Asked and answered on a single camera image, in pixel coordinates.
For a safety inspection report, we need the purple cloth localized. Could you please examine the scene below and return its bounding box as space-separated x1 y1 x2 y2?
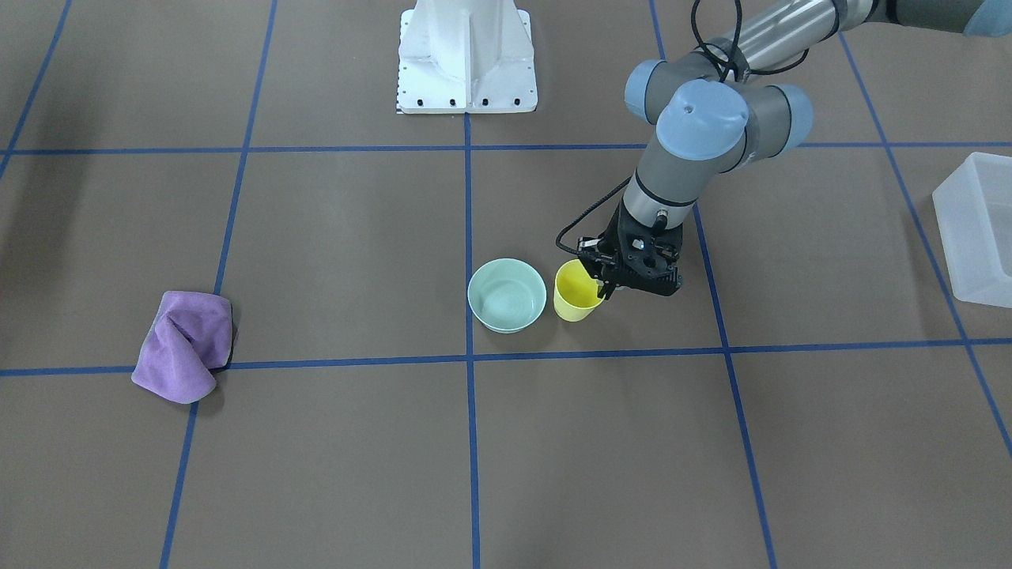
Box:
130 291 232 405

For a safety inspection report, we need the translucent white storage box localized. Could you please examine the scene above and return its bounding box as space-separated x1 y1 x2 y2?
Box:
932 152 1011 307

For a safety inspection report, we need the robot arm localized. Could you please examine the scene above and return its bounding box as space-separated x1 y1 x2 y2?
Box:
572 1 1010 301

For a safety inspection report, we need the yellow plastic cup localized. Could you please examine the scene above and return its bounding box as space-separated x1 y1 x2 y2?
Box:
553 259 603 322

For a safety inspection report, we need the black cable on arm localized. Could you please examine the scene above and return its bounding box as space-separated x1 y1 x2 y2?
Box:
556 0 810 255

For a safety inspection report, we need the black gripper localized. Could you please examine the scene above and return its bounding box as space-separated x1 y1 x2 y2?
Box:
577 204 683 302

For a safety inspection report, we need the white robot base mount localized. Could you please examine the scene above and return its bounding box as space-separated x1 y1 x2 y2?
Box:
395 1 538 115

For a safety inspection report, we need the mint green bowl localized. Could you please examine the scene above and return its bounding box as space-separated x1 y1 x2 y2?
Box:
466 257 547 334

